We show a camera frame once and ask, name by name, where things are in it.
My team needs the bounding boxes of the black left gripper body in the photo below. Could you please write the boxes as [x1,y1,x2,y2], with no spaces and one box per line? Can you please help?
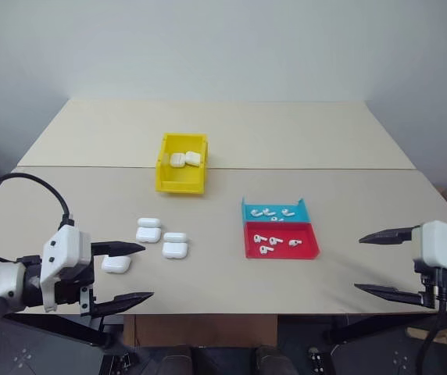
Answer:
[53,242,99,317]

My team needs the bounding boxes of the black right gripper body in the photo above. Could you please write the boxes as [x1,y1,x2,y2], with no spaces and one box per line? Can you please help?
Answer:
[413,257,447,310]

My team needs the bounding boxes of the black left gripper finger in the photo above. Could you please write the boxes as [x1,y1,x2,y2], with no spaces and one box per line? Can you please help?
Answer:
[89,291,156,317]
[90,241,147,259]

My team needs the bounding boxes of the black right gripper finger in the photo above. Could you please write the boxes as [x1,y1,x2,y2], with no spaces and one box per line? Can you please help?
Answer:
[353,283,436,310]
[358,224,423,245]

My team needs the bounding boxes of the brown cardboard box under table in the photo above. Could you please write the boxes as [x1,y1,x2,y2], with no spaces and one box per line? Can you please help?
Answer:
[123,313,279,349]

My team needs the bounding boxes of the yellow plastic bin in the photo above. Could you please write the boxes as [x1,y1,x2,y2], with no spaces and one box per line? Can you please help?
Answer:
[154,132,209,195]

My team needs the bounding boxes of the black table leg bar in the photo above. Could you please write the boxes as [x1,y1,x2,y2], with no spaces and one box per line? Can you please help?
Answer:
[3,312,127,351]
[322,311,440,345]

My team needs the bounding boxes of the dark rounded shape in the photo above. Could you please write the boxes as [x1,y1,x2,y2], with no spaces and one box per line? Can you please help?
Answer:
[255,344,288,375]
[159,345,194,375]

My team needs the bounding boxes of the blue plastic tray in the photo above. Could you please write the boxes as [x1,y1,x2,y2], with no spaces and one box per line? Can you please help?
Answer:
[241,198,312,224]

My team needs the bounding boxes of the small black device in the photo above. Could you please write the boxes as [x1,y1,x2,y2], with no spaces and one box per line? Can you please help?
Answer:
[306,345,337,375]

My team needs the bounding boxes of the red plastic tray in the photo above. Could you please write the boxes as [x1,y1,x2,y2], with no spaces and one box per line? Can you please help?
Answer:
[243,220,322,261]

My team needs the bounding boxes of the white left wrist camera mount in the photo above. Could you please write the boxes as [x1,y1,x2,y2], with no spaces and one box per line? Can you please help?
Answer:
[39,224,92,313]

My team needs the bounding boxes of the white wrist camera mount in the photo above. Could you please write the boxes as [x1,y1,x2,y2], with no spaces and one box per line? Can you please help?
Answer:
[410,220,447,298]
[39,224,92,313]

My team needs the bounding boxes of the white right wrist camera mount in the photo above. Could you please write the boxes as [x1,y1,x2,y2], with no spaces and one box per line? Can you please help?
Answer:
[410,220,447,298]

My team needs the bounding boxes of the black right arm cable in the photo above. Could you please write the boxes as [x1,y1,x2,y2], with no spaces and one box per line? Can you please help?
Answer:
[418,267,447,375]

